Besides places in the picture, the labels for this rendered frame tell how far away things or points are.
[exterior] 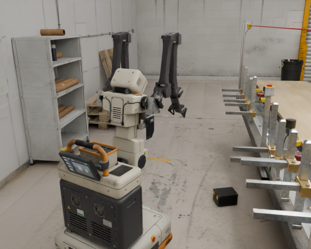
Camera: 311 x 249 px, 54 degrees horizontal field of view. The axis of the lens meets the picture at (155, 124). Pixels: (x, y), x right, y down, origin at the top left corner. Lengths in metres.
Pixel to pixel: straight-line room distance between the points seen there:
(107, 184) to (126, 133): 0.45
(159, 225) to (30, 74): 2.31
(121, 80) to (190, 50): 7.60
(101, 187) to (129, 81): 0.71
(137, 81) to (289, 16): 8.07
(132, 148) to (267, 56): 7.97
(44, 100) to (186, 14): 6.56
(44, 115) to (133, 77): 1.98
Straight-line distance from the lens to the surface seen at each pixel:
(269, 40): 9.76
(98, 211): 2.07
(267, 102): 2.52
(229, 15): 9.61
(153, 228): 2.35
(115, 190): 1.86
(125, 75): 2.12
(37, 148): 4.08
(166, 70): 2.11
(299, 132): 2.54
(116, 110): 2.10
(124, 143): 2.21
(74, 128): 4.78
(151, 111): 2.01
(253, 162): 1.79
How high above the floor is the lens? 1.68
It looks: 18 degrees down
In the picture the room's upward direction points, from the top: 1 degrees counter-clockwise
